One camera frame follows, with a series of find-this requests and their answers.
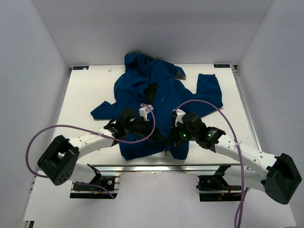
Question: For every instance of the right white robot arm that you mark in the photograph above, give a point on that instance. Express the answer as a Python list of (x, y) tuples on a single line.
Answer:
[(276, 176)]

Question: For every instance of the blue table label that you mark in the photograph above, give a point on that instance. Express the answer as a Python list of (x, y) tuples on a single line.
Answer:
[(80, 68), (221, 65)]

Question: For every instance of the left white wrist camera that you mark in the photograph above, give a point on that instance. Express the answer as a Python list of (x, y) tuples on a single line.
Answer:
[(145, 110)]

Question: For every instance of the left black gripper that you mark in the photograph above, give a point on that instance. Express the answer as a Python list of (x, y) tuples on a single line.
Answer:
[(146, 127)]

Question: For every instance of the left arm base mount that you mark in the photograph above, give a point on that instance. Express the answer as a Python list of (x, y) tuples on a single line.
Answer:
[(107, 189)]

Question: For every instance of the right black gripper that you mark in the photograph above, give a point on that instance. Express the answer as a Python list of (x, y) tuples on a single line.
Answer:
[(174, 136)]

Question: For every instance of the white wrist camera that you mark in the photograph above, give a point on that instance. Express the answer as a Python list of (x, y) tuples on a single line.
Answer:
[(178, 114), (145, 110)]

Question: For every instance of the blue zip jacket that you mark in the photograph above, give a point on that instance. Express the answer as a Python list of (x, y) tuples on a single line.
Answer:
[(153, 82)]

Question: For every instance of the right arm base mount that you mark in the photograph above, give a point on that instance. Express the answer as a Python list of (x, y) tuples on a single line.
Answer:
[(213, 187)]

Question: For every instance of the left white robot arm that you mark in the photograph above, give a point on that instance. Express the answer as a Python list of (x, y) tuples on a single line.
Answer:
[(59, 161)]

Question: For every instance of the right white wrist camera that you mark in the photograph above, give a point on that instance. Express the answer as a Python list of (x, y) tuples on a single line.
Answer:
[(178, 114)]

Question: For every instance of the right blue table label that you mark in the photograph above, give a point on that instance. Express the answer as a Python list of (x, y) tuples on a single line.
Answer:
[(221, 65)]

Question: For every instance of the left blue table label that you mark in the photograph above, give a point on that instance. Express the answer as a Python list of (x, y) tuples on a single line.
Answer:
[(80, 68)]

